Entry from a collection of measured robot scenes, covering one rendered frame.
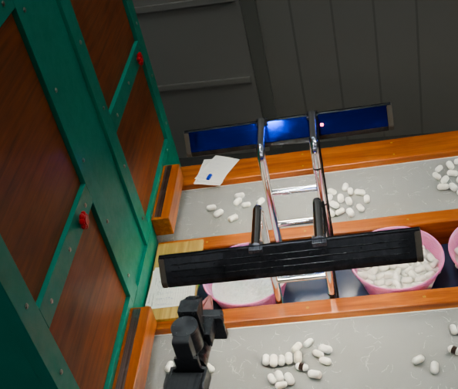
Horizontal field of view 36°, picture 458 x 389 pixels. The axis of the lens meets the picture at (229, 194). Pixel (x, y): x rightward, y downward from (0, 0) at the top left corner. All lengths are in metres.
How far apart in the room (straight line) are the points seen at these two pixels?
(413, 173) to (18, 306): 1.48
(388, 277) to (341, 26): 1.84
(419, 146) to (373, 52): 1.26
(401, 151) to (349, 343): 0.84
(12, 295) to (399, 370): 0.97
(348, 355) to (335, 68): 2.14
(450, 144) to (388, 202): 0.34
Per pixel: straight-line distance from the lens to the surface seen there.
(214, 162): 2.63
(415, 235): 1.68
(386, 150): 2.54
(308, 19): 3.67
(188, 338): 1.45
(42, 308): 1.50
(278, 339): 1.98
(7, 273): 1.39
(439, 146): 2.55
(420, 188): 2.40
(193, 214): 2.46
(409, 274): 2.10
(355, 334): 1.96
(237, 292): 2.14
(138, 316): 1.98
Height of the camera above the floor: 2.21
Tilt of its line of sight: 36 degrees down
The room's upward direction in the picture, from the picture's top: 14 degrees counter-clockwise
